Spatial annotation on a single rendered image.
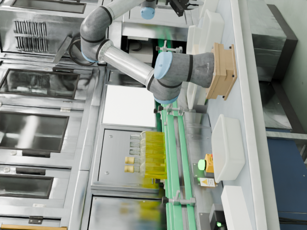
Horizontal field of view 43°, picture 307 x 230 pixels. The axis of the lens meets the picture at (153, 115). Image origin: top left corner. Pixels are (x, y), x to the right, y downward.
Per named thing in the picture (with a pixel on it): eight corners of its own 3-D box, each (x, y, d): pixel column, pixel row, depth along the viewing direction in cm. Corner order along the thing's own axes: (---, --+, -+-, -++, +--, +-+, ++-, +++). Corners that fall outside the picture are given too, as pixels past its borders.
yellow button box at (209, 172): (219, 165, 169) (203, 164, 169) (223, 153, 165) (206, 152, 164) (221, 177, 164) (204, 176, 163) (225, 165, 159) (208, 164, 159)
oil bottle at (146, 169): (182, 172, 189) (138, 169, 188) (183, 164, 186) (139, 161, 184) (182, 180, 185) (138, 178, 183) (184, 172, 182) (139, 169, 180)
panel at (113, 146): (155, 91, 264) (105, 86, 261) (156, 87, 262) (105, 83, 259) (158, 193, 193) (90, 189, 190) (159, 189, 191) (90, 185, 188)
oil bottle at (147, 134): (178, 140, 208) (139, 138, 206) (180, 133, 204) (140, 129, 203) (179, 148, 203) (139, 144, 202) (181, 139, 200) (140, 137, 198)
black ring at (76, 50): (99, 64, 279) (70, 61, 277) (100, 37, 266) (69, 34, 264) (98, 67, 275) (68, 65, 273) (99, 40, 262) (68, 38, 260)
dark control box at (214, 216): (230, 217, 148) (208, 216, 147) (235, 204, 143) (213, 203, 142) (234, 236, 141) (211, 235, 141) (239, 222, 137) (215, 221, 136)
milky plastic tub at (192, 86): (201, 95, 219) (186, 94, 218) (209, 60, 205) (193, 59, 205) (205, 114, 205) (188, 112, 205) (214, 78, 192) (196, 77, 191)
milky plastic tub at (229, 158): (243, 112, 146) (220, 110, 145) (251, 164, 132) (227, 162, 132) (231, 138, 160) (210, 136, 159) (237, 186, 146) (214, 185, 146)
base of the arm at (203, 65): (213, 45, 163) (189, 42, 163) (215, 69, 153) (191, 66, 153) (205, 71, 174) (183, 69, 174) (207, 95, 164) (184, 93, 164)
